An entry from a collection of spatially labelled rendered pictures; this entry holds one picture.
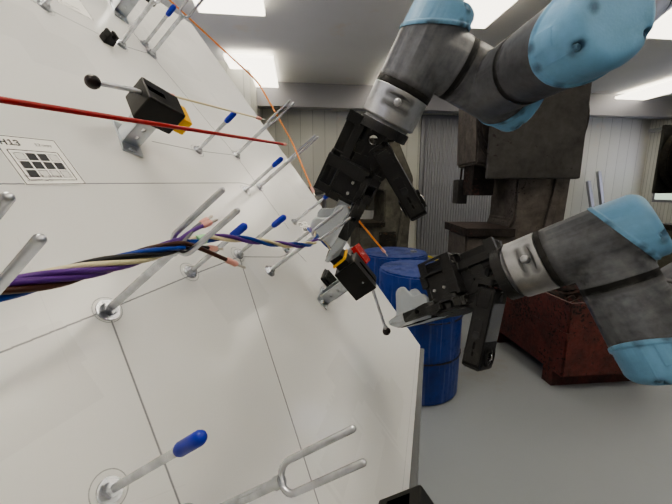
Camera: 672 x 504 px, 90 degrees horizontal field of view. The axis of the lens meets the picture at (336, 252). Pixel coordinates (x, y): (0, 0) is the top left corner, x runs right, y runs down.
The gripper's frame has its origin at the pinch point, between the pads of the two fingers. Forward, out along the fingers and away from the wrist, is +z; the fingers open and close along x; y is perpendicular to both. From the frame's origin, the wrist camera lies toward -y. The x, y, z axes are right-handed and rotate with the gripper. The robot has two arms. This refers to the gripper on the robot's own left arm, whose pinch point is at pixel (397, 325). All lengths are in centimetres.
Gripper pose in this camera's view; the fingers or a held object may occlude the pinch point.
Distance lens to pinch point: 58.9
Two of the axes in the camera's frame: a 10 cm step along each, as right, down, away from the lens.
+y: -1.7, -9.1, 3.9
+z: -6.8, 3.9, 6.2
